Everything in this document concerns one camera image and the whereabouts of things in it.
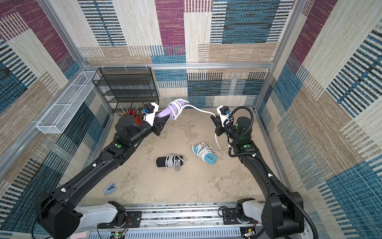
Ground purple power strip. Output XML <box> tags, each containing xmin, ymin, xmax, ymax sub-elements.
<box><xmin>157</xmin><ymin>99</ymin><xmax>189</xmax><ymax>120</ymax></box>

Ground black wire mesh shelf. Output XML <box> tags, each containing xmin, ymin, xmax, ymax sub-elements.
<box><xmin>92</xmin><ymin>67</ymin><xmax>159</xmax><ymax>113</ymax></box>

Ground white power strip cord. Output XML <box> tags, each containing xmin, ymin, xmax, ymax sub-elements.
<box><xmin>167</xmin><ymin>99</ymin><xmax>223</xmax><ymax>151</ymax></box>

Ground teal power strip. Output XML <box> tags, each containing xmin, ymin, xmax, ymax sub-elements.
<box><xmin>192</xmin><ymin>142</ymin><xmax>217</xmax><ymax>165</ymax></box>

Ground white wire mesh basket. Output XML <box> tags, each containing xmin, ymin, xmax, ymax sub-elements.
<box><xmin>36</xmin><ymin>71</ymin><xmax>96</xmax><ymax>134</ymax></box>

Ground red metal pencil cup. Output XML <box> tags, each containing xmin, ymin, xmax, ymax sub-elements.
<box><xmin>129</xmin><ymin>109</ymin><xmax>143</xmax><ymax>124</ymax></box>

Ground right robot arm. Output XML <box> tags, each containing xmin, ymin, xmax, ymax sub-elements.
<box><xmin>211</xmin><ymin>116</ymin><xmax>305</xmax><ymax>239</ymax></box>

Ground black power strip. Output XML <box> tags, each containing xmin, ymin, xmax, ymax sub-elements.
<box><xmin>156</xmin><ymin>154</ymin><xmax>185</xmax><ymax>168</ymax></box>

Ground pencils in red cup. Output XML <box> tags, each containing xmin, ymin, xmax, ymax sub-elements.
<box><xmin>119</xmin><ymin>106</ymin><xmax>139</xmax><ymax>117</ymax></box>

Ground blue stapler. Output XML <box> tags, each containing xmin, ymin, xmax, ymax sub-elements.
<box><xmin>104</xmin><ymin>183</ymin><xmax>117</xmax><ymax>195</ymax></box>

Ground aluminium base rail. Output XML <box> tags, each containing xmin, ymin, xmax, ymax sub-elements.
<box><xmin>59</xmin><ymin>201</ymin><xmax>311</xmax><ymax>239</ymax></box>

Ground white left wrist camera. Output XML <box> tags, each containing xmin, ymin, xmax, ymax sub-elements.
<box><xmin>142</xmin><ymin>102</ymin><xmax>159</xmax><ymax>126</ymax></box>

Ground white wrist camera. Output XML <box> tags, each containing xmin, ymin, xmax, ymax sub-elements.
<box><xmin>216</xmin><ymin>105</ymin><xmax>230</xmax><ymax>127</ymax></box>
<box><xmin>142</xmin><ymin>102</ymin><xmax>159</xmax><ymax>126</ymax></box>

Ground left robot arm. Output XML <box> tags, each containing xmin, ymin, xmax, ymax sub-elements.
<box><xmin>35</xmin><ymin>115</ymin><xmax>170</xmax><ymax>239</ymax></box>

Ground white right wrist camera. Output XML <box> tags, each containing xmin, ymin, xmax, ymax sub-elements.
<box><xmin>216</xmin><ymin>105</ymin><xmax>230</xmax><ymax>127</ymax></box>

